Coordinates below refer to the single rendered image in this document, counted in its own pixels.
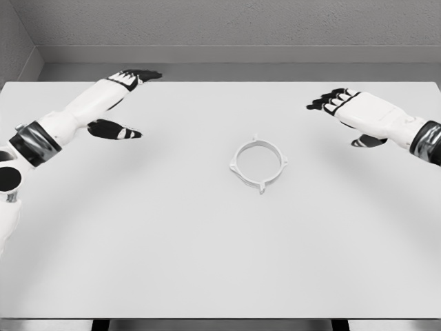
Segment white round pipe clamp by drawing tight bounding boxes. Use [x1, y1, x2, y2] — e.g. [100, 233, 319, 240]
[228, 133, 289, 195]

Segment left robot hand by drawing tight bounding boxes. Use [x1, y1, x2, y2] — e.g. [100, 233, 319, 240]
[68, 69, 163, 141]

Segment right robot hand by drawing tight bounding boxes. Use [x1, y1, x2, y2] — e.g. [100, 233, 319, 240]
[305, 88, 417, 149]

